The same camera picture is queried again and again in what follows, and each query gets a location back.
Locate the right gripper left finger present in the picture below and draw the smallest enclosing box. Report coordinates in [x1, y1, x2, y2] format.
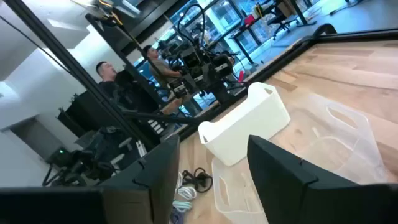
[101, 134, 182, 224]

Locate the small clear plastic bin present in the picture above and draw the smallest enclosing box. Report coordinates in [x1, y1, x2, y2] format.
[211, 157, 270, 224]

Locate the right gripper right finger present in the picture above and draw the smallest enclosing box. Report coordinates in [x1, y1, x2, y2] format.
[247, 134, 360, 224]

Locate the black office chair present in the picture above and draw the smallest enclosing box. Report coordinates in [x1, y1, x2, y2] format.
[266, 5, 300, 40]

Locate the black device with green light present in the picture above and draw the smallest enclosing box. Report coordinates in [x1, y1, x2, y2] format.
[42, 146, 119, 187]

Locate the person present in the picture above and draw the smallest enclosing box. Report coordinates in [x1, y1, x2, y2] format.
[95, 61, 133, 102]
[142, 45, 185, 88]

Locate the black office desk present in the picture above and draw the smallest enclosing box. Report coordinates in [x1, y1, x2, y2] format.
[228, 0, 318, 65]

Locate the black frame crossbar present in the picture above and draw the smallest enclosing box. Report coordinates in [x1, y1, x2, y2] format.
[122, 110, 203, 126]

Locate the black cabinet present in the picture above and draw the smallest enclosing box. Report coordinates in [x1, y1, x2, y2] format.
[57, 90, 126, 138]

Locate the black frame post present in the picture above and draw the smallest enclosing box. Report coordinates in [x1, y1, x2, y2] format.
[3, 0, 158, 151]

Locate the white coiled cable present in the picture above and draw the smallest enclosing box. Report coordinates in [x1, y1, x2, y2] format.
[175, 172, 198, 201]

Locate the white opaque plastic bin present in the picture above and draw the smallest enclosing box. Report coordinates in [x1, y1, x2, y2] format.
[197, 82, 292, 167]

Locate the purple braided cable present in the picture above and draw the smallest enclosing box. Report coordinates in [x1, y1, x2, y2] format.
[169, 207, 186, 224]

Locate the large clear plastic bin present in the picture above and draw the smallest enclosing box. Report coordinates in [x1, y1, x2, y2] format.
[292, 93, 390, 187]

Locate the black coiled cable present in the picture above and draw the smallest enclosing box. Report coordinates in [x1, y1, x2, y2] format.
[181, 167, 214, 194]

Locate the light blue cable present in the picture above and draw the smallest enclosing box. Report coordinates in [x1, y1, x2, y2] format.
[172, 200, 193, 214]

